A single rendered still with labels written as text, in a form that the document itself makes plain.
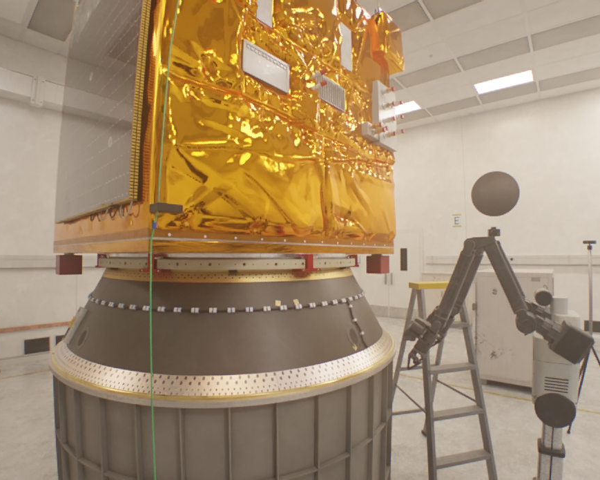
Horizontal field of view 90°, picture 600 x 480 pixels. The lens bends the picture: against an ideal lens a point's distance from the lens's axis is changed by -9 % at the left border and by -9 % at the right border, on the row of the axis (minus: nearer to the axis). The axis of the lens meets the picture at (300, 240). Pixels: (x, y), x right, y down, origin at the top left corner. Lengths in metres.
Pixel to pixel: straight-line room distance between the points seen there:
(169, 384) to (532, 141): 8.70
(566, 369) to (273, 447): 1.28
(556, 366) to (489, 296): 3.16
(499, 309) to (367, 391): 3.24
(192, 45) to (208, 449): 1.63
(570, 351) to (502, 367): 3.44
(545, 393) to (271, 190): 1.52
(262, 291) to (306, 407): 0.56
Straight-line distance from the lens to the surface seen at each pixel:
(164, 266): 1.66
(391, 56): 2.99
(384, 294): 9.73
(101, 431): 1.77
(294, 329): 1.58
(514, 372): 5.01
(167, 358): 1.56
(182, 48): 1.51
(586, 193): 8.86
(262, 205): 1.52
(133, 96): 1.46
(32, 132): 6.95
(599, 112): 9.30
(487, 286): 4.84
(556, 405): 1.83
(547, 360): 1.76
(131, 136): 1.40
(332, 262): 1.85
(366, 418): 1.91
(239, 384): 1.46
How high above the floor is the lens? 1.73
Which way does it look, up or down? 3 degrees up
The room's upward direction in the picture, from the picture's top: straight up
